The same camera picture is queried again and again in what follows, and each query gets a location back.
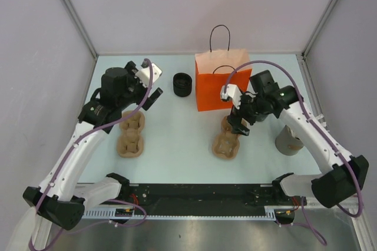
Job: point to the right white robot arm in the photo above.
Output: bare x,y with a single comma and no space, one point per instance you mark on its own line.
293,112

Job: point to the orange paper bag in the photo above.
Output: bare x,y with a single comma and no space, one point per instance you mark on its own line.
212,71

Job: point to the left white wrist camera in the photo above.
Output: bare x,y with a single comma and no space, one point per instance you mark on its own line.
149,73

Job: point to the brown cup carrier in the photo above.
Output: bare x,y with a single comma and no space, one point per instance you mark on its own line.
226,144
130,143

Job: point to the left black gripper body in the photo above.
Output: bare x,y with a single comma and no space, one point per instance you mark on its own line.
136,89

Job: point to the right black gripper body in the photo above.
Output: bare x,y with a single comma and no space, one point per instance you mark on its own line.
250,108

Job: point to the stack of black lids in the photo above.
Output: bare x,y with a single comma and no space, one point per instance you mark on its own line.
182,84

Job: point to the white slotted cable duct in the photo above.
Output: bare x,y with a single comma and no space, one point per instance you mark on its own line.
126,213

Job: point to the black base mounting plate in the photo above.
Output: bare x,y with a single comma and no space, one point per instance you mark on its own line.
206,197

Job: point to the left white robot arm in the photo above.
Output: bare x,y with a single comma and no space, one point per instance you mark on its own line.
56,199

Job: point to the grey straw holder cup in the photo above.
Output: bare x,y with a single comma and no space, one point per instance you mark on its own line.
287,142

